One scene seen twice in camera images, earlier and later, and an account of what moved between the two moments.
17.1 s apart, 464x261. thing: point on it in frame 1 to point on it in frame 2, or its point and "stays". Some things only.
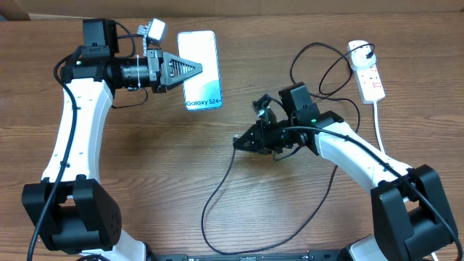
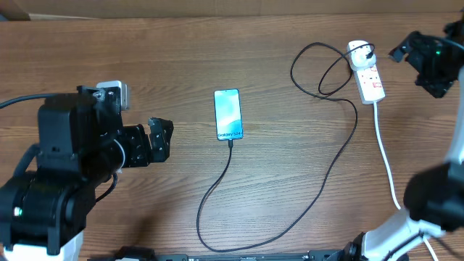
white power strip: (369, 85) stays
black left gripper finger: (175, 70) to (161, 130)
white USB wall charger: (357, 58) stays
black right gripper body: (275, 136) to (423, 59)
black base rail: (317, 256) stays
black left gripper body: (153, 70) to (137, 151)
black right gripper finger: (251, 141) to (436, 85)
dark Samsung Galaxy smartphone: (202, 91) to (228, 114)
